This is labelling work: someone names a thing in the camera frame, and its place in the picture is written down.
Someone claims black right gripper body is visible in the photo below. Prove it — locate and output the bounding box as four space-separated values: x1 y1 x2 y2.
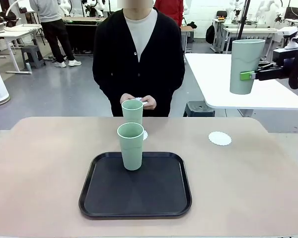
273 49 298 80

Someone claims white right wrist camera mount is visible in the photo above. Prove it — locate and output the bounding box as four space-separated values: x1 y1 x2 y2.
286 34 298 50

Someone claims black bag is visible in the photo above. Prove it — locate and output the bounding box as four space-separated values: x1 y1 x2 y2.
0 11 17 25

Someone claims black braided cable sleeve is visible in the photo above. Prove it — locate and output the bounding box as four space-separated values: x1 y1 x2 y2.
288 37 298 90

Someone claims white workbench desk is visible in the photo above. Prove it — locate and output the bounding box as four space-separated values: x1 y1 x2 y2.
223 26 279 54

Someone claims bystander in red top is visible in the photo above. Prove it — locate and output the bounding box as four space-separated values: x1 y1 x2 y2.
153 0 184 27

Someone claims black backpack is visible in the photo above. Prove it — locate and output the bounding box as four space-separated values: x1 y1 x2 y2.
205 23 216 45

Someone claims black metal pole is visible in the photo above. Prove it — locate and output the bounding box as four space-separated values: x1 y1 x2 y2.
236 0 251 41

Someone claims large white rounded table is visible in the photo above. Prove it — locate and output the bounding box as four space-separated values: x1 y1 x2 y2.
185 53 298 117

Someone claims person's left hand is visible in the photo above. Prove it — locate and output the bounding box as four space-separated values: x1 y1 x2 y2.
142 95 157 111

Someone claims bystander in grey hoodie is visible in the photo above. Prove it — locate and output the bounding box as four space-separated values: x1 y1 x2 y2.
29 0 82 68

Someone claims white desk with metal legs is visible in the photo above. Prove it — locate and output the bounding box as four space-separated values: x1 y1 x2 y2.
0 23 44 75

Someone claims person's right forearm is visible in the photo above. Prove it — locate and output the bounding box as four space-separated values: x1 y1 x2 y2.
92 66 122 97

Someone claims person's right hand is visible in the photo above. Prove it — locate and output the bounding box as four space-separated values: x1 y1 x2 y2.
120 93 138 104

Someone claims pale green plastic cup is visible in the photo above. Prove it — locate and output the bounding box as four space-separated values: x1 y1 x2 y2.
117 122 145 172
229 39 266 95
121 99 144 127

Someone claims person's left forearm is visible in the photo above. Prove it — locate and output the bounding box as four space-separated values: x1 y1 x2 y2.
156 66 186 99

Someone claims black plastic serving tray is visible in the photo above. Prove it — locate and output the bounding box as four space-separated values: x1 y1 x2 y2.
78 151 192 220

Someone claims person in black cardigan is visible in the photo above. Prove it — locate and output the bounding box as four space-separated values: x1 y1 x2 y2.
92 0 186 117

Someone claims black computer monitor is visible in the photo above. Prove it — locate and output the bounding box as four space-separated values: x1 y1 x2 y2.
284 6 298 19

